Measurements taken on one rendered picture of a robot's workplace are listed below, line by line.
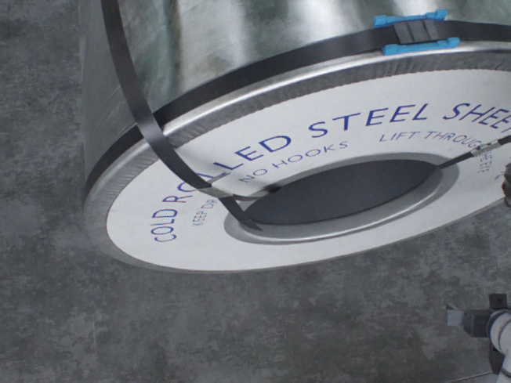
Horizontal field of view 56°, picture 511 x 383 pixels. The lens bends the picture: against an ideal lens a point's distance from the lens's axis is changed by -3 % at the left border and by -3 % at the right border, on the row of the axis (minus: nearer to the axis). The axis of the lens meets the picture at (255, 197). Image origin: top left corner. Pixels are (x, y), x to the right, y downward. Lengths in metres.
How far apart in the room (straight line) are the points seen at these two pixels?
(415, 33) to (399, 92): 0.11
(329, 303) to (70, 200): 1.11
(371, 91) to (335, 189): 0.78
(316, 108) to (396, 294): 1.36
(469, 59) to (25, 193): 1.80
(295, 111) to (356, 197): 0.77
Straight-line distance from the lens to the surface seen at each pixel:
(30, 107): 2.38
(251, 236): 1.31
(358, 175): 1.50
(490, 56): 0.79
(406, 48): 0.70
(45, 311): 2.02
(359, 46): 0.70
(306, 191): 1.49
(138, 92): 0.76
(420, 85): 0.79
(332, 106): 0.77
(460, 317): 1.16
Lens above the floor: 1.89
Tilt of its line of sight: 68 degrees down
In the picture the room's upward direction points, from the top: 10 degrees clockwise
